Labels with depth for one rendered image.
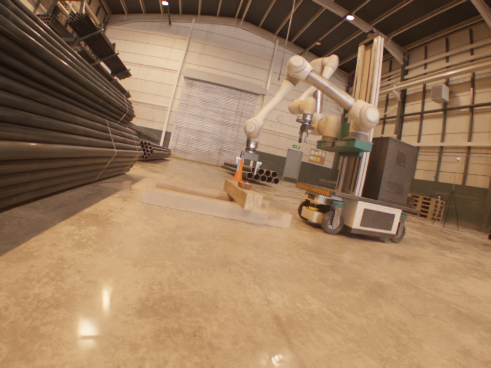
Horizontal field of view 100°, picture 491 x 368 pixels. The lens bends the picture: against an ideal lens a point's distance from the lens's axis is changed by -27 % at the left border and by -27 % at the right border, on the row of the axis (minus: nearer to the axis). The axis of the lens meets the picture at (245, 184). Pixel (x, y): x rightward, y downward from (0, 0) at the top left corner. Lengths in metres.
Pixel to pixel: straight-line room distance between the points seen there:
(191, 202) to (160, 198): 0.20
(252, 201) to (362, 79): 1.60
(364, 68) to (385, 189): 1.15
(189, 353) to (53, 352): 0.25
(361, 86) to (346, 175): 0.83
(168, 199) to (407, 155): 1.89
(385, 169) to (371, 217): 0.40
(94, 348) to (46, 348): 0.09
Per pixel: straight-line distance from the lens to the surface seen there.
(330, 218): 2.10
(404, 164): 2.45
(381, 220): 2.26
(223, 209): 1.83
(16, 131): 1.03
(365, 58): 2.82
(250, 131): 1.88
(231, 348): 0.59
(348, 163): 2.53
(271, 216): 1.90
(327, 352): 0.66
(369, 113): 1.92
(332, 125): 2.55
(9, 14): 1.13
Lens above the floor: 0.35
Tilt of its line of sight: 3 degrees down
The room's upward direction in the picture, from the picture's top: 12 degrees clockwise
